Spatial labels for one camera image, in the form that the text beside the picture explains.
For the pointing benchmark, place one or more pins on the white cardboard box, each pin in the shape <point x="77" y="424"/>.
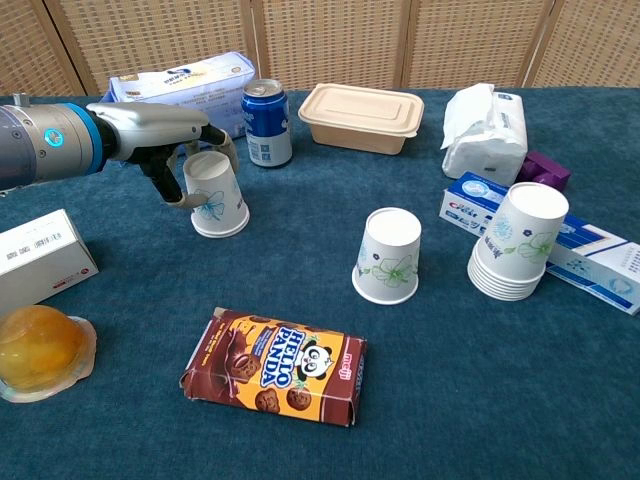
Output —
<point x="40" y="255"/>

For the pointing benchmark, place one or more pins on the blue table cloth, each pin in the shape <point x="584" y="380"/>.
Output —
<point x="320" y="250"/>

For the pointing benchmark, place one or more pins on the white paper cup green flower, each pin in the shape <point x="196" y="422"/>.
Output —
<point x="390" y="260"/>

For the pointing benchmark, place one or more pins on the blue white toothpaste box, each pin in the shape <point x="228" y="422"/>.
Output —
<point x="590" y="255"/>

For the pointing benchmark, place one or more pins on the orange bun in wrapper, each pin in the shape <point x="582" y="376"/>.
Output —
<point x="35" y="350"/>

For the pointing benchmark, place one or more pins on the blue drink can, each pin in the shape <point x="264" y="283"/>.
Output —
<point x="267" y="125"/>

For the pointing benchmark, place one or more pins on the beige lidded lunch box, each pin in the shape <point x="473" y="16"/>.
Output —
<point x="360" y="110"/>

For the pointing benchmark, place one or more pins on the stack of white paper cups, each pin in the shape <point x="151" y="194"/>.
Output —
<point x="520" y="240"/>

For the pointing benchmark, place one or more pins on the wooden rattan folding screen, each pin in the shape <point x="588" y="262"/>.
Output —
<point x="325" y="40"/>

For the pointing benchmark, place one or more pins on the blue white tissue pack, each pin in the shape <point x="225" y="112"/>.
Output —
<point x="210" y="85"/>

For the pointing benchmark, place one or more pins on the white opened tissue pack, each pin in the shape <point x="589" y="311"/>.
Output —
<point x="485" y="145"/>

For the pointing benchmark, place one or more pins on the brown Hello Panda box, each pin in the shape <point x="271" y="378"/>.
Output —
<point x="280" y="370"/>

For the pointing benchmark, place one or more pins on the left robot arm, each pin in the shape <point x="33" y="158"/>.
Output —
<point x="40" y="145"/>

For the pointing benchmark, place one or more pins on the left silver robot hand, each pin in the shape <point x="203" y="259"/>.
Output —
<point x="150" y="127"/>

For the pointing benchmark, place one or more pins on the small purple block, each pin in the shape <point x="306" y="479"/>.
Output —
<point x="547" y="172"/>

